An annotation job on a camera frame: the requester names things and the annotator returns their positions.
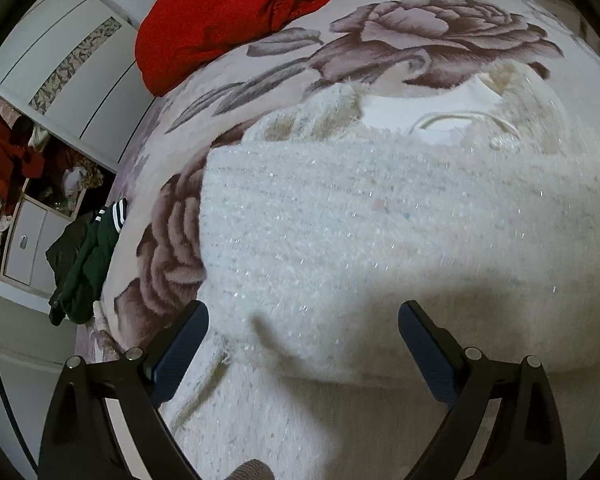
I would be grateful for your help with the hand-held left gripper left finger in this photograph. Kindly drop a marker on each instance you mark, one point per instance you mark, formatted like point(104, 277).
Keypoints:
point(180, 352)

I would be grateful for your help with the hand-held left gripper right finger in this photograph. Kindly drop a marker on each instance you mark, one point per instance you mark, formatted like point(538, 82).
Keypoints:
point(425, 355)

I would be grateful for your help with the white fuzzy knit sweater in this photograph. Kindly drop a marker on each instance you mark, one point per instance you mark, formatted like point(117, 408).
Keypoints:
point(395, 280)

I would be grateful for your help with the red hanging clothes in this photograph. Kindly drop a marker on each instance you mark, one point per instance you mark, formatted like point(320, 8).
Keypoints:
point(2, 160)

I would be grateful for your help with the dark green striped-cuff jacket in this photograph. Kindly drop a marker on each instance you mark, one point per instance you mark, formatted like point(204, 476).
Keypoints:
point(87, 270)

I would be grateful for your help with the black cloth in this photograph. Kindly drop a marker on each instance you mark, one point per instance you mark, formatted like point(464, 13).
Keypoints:
point(65, 252)

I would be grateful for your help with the white drawer cabinet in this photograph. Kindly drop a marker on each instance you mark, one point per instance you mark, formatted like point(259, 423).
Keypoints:
point(30, 245)

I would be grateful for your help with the white wardrobe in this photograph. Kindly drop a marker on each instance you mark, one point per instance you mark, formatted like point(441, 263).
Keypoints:
point(65, 60)

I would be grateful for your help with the floral rose blanket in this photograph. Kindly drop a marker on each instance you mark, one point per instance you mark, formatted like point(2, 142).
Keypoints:
point(360, 40)

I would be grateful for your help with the red knit garment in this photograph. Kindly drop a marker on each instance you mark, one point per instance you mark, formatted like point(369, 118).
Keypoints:
point(225, 15)

